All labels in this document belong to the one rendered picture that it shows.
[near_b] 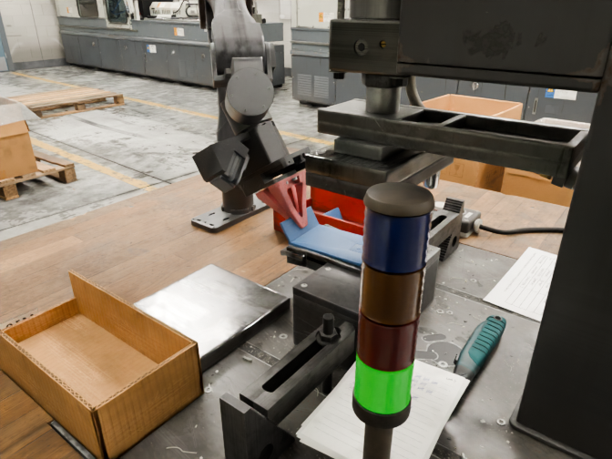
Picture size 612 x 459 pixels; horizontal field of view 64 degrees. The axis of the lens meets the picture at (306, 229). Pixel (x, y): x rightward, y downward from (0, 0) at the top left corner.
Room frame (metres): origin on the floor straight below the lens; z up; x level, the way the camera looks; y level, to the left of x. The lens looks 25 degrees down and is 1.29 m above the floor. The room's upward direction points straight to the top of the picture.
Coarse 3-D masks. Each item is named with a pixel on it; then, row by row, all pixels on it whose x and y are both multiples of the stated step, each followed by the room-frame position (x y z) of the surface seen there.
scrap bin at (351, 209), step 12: (312, 192) 0.92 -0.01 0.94; (324, 192) 0.90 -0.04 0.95; (312, 204) 0.92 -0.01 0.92; (324, 204) 0.90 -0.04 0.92; (336, 204) 0.88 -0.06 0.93; (348, 204) 0.86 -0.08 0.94; (360, 204) 0.85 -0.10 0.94; (276, 216) 0.82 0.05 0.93; (324, 216) 0.76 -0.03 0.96; (348, 216) 0.86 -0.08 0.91; (360, 216) 0.85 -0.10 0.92; (276, 228) 0.82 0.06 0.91; (348, 228) 0.73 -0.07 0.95; (360, 228) 0.71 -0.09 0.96
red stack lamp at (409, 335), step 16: (368, 320) 0.24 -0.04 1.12; (416, 320) 0.24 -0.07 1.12; (368, 336) 0.24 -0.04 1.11; (384, 336) 0.23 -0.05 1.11; (400, 336) 0.23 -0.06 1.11; (416, 336) 0.24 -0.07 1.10; (368, 352) 0.24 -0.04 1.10; (384, 352) 0.23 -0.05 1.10; (400, 352) 0.23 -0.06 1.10; (384, 368) 0.23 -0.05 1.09; (400, 368) 0.23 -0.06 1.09
